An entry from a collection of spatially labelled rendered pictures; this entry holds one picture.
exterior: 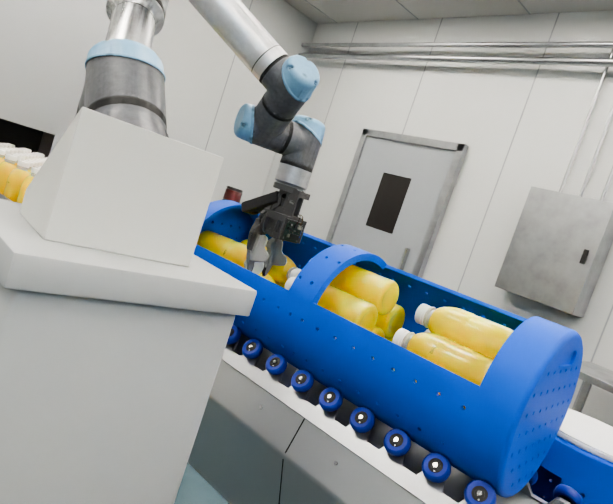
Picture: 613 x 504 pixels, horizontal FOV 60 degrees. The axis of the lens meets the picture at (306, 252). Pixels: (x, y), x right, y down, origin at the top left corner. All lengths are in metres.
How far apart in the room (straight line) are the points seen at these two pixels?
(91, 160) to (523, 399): 0.65
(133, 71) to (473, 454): 0.74
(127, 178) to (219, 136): 5.55
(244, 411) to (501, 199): 3.81
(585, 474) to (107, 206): 0.93
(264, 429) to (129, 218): 0.54
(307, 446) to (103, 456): 0.40
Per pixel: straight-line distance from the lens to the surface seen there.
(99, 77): 0.85
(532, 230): 4.26
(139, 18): 1.18
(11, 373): 0.67
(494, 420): 0.83
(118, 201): 0.71
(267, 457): 1.09
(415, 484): 0.93
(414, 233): 4.97
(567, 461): 1.16
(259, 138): 1.13
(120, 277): 0.65
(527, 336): 0.87
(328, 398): 1.01
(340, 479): 0.98
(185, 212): 0.75
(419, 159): 5.16
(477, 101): 5.11
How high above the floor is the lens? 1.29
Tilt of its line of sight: 5 degrees down
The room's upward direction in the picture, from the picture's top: 19 degrees clockwise
